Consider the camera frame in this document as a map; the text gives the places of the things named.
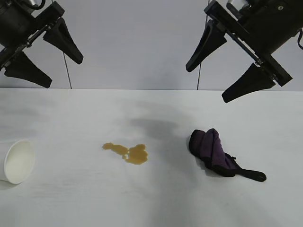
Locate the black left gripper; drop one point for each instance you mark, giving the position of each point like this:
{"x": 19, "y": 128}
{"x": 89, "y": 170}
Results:
{"x": 14, "y": 23}

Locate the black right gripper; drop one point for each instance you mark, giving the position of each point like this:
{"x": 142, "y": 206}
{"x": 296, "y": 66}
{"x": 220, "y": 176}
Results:
{"x": 272, "y": 26}

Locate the purple cloth with black trim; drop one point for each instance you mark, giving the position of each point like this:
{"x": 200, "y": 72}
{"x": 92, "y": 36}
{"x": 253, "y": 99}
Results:
{"x": 213, "y": 149}

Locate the white paper cup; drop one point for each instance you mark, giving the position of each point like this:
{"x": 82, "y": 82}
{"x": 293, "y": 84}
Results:
{"x": 19, "y": 160}

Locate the brown liquid spill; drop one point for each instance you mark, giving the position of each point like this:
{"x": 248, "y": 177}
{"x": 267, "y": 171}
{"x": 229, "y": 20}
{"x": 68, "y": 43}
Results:
{"x": 137, "y": 156}

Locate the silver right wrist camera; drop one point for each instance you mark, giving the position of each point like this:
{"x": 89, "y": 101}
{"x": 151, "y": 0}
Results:
{"x": 230, "y": 2}

